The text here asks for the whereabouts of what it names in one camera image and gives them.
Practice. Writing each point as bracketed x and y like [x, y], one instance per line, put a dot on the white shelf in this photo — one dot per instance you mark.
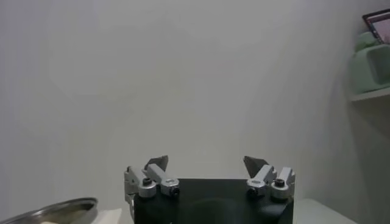
[370, 95]

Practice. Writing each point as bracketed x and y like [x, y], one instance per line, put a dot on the green plastic container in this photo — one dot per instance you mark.
[370, 67]

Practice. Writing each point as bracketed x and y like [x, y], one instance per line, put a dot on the dark framed screen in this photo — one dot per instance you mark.
[379, 24]

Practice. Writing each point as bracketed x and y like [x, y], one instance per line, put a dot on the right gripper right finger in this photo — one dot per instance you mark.
[263, 176]

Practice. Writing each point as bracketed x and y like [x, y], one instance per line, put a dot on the steel steamer basket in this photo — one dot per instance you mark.
[61, 210]

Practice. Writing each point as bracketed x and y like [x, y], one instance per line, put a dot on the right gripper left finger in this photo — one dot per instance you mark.
[160, 178]

